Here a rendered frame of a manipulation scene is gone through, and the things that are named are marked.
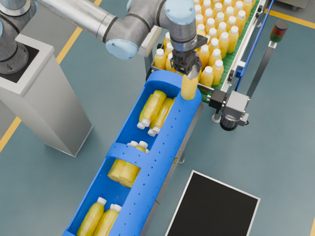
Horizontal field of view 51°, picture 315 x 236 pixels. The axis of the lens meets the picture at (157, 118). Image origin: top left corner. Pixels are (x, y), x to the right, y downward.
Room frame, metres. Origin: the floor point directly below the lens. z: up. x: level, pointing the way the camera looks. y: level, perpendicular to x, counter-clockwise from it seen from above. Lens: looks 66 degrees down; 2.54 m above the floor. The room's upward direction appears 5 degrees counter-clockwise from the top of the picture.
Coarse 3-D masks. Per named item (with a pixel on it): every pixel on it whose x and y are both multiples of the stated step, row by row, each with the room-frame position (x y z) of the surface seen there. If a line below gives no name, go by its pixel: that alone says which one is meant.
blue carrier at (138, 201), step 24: (168, 72) 0.82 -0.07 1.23; (144, 96) 0.79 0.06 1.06; (168, 96) 0.82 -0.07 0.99; (168, 120) 0.58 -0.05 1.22; (120, 144) 0.49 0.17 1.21; (168, 144) 0.48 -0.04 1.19; (144, 168) 0.37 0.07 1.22; (168, 168) 0.39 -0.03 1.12; (96, 192) 0.33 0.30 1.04; (120, 192) 0.34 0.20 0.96; (144, 192) 0.28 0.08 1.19; (120, 216) 0.19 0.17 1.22; (144, 216) 0.19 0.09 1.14
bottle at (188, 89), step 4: (184, 76) 0.69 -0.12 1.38; (184, 80) 0.68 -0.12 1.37; (188, 80) 0.67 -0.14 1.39; (192, 80) 0.67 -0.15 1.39; (196, 80) 0.68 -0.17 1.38; (184, 84) 0.67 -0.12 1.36; (188, 84) 0.66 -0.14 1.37; (192, 84) 0.66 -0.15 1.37; (196, 84) 0.67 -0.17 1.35; (184, 88) 0.67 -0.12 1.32; (188, 88) 0.66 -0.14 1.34; (192, 88) 0.66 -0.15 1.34; (196, 88) 0.68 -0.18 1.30; (180, 92) 0.70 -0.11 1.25; (184, 92) 0.67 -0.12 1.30; (188, 92) 0.66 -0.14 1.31; (192, 92) 0.66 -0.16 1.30; (184, 96) 0.67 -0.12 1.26; (188, 96) 0.66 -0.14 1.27; (192, 96) 0.66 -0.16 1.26
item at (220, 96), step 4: (216, 92) 0.81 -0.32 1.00; (220, 92) 0.81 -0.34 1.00; (224, 92) 0.81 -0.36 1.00; (208, 96) 0.80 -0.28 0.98; (212, 96) 0.79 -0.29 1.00; (216, 96) 0.79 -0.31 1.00; (220, 96) 0.78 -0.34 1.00; (224, 96) 0.78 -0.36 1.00; (208, 100) 0.80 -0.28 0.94; (212, 100) 0.77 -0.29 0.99; (216, 100) 0.76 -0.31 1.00; (220, 100) 0.76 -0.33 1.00; (224, 100) 0.79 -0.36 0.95; (212, 104) 0.77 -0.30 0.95; (216, 104) 0.76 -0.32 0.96; (220, 104) 0.75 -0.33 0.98; (216, 108) 0.76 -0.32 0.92; (220, 108) 0.75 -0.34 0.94
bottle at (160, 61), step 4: (156, 56) 1.03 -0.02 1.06; (160, 56) 1.02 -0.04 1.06; (164, 56) 1.03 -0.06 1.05; (156, 60) 1.02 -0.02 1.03; (160, 60) 1.01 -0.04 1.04; (164, 60) 1.01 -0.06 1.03; (156, 64) 1.02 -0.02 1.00; (160, 64) 1.01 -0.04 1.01; (164, 64) 1.01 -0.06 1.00; (160, 68) 1.01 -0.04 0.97; (164, 68) 1.01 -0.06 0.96
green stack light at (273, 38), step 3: (270, 33) 1.02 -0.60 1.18; (273, 33) 1.00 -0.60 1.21; (270, 36) 1.01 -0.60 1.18; (273, 36) 1.00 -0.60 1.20; (276, 36) 0.99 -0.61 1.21; (279, 36) 0.98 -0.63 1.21; (282, 36) 0.98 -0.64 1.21; (270, 39) 1.00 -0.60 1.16; (273, 39) 0.99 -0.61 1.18; (276, 39) 0.98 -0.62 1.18; (279, 39) 0.98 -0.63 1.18; (276, 42) 0.98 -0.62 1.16
